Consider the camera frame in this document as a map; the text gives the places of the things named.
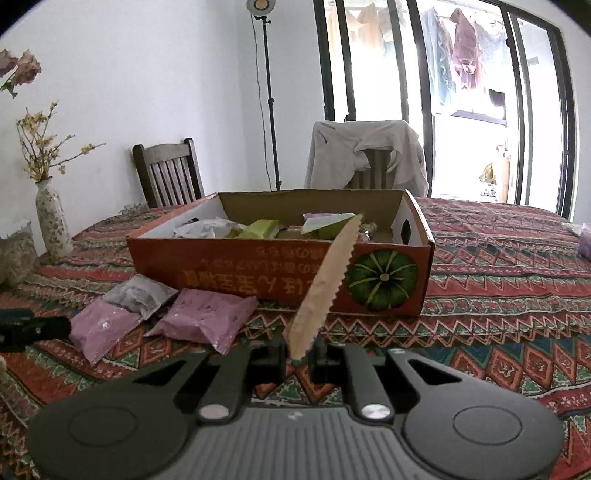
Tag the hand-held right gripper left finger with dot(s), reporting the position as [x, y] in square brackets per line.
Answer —
[277, 364]

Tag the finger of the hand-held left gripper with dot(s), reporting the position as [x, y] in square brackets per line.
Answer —
[16, 316]
[41, 331]

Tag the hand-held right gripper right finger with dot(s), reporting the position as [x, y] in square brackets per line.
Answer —
[318, 364]

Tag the pink snack packet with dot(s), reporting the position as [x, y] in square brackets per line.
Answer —
[99, 330]
[207, 318]

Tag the tan snack packet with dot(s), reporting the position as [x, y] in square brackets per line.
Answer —
[323, 286]

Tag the orange cardboard box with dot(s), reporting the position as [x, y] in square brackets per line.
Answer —
[231, 272]

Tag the white translucent snack packet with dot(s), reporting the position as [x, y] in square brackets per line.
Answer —
[138, 295]

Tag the lime green snack packet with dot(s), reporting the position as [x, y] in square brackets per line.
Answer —
[261, 228]

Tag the silver foil snack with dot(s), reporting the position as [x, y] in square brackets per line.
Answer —
[369, 229]

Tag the glass jar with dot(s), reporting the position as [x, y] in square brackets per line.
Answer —
[16, 258]

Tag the slender floral vase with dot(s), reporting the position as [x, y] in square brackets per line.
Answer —
[53, 221]

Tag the yellow flower branches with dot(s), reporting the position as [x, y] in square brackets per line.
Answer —
[42, 173]

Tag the white lace doily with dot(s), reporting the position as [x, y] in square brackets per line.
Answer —
[134, 209]

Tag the patterned tablecloth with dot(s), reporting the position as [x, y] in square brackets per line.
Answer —
[485, 300]

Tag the dark wooden chair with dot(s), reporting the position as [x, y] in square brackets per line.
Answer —
[168, 173]

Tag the wooden chair under jacket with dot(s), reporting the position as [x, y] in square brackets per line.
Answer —
[376, 168]

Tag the beige jacket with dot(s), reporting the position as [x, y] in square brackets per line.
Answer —
[332, 152]

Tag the pink flower bouquet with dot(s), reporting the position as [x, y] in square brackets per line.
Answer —
[27, 69]

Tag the yellow pointed object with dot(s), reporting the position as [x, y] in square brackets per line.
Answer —
[488, 173]

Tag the brown narrow cabinet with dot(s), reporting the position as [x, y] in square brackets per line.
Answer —
[503, 175]

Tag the purple tissue pack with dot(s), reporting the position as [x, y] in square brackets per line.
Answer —
[585, 242]

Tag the blue hanging garment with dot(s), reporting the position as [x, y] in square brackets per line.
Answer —
[436, 60]

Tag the beige hanging garment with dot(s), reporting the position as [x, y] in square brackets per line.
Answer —
[369, 23]

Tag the maroon hanging garment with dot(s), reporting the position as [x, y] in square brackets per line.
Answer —
[466, 50]

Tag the grey-blue hanging garment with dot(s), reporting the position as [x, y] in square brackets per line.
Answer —
[494, 50]

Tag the black sliding door frame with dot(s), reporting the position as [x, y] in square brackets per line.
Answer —
[569, 138]

